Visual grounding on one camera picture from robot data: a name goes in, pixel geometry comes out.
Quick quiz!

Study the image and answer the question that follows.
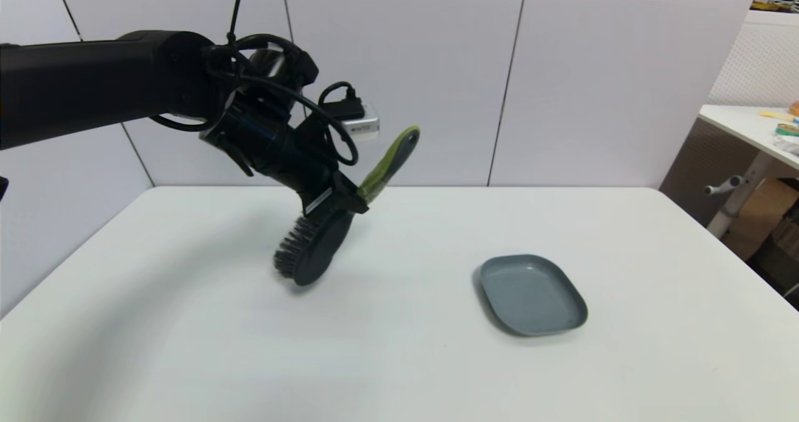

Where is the brown cardboard box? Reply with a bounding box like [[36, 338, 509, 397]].
[[724, 177, 799, 262]]

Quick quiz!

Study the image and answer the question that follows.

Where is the white side table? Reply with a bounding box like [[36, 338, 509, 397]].
[[698, 104, 799, 238]]

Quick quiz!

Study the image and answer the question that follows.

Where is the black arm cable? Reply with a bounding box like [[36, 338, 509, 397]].
[[150, 0, 366, 168]]

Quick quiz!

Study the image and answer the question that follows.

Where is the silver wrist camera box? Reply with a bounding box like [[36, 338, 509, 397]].
[[340, 101, 381, 142]]

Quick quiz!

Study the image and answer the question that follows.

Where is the black brush with green handle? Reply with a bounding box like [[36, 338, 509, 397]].
[[273, 127, 421, 287]]

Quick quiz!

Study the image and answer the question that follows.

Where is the white pegboard panel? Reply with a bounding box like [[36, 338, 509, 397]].
[[707, 10, 799, 108]]

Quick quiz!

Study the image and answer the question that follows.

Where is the grey rounded plastic plate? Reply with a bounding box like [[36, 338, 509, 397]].
[[479, 254, 589, 337]]

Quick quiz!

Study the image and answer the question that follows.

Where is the white table crank handle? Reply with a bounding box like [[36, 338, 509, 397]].
[[704, 175, 746, 196]]

